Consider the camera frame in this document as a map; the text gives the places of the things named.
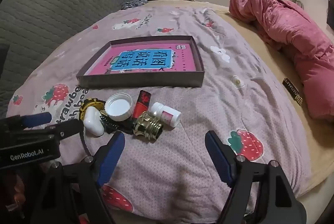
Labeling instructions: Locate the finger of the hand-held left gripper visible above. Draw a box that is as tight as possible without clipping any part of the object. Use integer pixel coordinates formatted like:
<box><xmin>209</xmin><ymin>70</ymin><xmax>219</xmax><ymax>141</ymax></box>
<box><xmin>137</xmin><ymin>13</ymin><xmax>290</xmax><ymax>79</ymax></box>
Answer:
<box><xmin>0</xmin><ymin>112</ymin><xmax>53</xmax><ymax>133</ymax></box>
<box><xmin>39</xmin><ymin>119</ymin><xmax>84</xmax><ymax>140</ymax></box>

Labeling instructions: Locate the pink duvet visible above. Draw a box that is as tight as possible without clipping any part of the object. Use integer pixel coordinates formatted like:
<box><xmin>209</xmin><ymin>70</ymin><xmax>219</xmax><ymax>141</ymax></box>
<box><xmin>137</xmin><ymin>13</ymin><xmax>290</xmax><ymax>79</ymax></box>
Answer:
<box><xmin>229</xmin><ymin>0</ymin><xmax>334</xmax><ymax>120</ymax></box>

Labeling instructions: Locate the white earbuds case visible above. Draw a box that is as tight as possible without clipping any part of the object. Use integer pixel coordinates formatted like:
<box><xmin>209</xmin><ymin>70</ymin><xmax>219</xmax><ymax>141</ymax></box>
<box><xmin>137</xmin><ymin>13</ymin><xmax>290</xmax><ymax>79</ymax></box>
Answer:
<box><xmin>83</xmin><ymin>106</ymin><xmax>105</xmax><ymax>136</ymax></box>

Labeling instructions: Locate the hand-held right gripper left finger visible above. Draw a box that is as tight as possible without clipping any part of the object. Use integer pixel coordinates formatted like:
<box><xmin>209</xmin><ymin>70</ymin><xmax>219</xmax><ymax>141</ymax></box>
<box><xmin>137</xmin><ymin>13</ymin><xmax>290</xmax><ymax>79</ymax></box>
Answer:
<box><xmin>29</xmin><ymin>131</ymin><xmax>126</xmax><ymax>224</ymax></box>

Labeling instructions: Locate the dark floral cloth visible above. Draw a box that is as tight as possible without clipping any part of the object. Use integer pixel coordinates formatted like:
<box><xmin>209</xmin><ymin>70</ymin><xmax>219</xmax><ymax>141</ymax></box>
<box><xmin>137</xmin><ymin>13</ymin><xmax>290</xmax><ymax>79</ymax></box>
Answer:
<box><xmin>121</xmin><ymin>0</ymin><xmax>148</xmax><ymax>10</ymax></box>

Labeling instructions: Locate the small white pill bottle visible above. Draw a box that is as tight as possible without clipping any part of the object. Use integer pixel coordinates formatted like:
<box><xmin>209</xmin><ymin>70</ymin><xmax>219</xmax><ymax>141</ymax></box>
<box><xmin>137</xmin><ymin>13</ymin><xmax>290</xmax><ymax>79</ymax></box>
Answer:
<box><xmin>150</xmin><ymin>102</ymin><xmax>182</xmax><ymax>127</ymax></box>

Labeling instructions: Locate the yellow and black wristwatch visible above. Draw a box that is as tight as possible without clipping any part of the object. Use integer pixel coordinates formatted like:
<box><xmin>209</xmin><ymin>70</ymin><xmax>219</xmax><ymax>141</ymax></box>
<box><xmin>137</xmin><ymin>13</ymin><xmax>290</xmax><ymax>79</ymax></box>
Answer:
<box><xmin>79</xmin><ymin>97</ymin><xmax>123</xmax><ymax>136</ymax></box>

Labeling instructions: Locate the gold metal bulb base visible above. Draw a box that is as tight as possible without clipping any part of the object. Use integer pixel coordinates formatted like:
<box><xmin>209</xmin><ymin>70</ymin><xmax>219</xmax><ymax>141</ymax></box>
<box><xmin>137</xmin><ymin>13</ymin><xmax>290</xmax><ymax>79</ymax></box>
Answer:
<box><xmin>134</xmin><ymin>111</ymin><xmax>163</xmax><ymax>140</ymax></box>

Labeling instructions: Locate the black sheet label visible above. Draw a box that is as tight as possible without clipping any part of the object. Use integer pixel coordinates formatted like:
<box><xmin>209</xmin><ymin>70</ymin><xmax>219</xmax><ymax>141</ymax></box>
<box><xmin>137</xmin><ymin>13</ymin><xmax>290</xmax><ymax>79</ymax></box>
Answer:
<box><xmin>282</xmin><ymin>77</ymin><xmax>303</xmax><ymax>104</ymax></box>

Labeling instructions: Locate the white plastic bottle cap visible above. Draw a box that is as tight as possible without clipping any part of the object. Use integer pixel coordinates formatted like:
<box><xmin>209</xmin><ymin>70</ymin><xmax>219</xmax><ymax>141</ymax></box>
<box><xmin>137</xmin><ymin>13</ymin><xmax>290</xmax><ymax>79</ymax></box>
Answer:
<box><xmin>104</xmin><ymin>93</ymin><xmax>133</xmax><ymax>122</ymax></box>

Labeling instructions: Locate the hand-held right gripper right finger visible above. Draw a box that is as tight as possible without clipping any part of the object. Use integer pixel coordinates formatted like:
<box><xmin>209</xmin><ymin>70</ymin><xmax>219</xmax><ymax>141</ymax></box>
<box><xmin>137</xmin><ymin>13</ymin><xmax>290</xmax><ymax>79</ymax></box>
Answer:
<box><xmin>205</xmin><ymin>131</ymin><xmax>307</xmax><ymax>224</ymax></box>

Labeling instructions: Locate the black gold-tipped pointed case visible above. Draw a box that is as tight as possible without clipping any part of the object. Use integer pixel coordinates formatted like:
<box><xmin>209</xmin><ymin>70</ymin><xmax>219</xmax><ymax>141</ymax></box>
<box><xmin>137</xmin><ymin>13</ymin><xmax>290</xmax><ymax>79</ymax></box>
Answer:
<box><xmin>119</xmin><ymin>120</ymin><xmax>137</xmax><ymax>136</ymax></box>

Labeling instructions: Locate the grey quilted headboard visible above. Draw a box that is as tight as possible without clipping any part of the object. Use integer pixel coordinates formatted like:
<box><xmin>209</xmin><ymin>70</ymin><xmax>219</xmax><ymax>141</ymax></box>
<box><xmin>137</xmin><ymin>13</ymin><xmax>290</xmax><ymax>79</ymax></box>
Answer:
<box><xmin>0</xmin><ymin>0</ymin><xmax>140</xmax><ymax>117</ymax></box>

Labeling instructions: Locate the red black lipstick tube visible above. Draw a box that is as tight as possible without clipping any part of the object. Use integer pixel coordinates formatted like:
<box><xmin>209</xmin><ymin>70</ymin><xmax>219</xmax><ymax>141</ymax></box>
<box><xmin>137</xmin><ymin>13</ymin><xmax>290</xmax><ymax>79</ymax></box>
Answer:
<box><xmin>131</xmin><ymin>90</ymin><xmax>152</xmax><ymax>121</ymax></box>

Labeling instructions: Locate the shallow grey cardboard box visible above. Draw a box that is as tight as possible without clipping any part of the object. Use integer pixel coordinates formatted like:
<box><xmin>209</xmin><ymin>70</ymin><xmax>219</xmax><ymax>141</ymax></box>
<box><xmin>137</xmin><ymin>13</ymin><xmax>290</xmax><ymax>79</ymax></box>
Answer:
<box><xmin>76</xmin><ymin>36</ymin><xmax>205</xmax><ymax>89</ymax></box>

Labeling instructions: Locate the pink and blue book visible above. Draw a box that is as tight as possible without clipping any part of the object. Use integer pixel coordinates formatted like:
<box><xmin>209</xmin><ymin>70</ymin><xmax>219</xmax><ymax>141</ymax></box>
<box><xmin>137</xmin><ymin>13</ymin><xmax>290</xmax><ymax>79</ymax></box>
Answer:
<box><xmin>85</xmin><ymin>44</ymin><xmax>197</xmax><ymax>76</ymax></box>

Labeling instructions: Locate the strawberry printed pink blanket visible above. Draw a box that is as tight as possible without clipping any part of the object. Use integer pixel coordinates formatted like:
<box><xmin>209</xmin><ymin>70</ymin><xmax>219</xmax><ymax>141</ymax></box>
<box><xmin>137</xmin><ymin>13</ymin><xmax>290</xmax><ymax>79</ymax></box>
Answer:
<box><xmin>6</xmin><ymin>2</ymin><xmax>311</xmax><ymax>219</ymax></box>

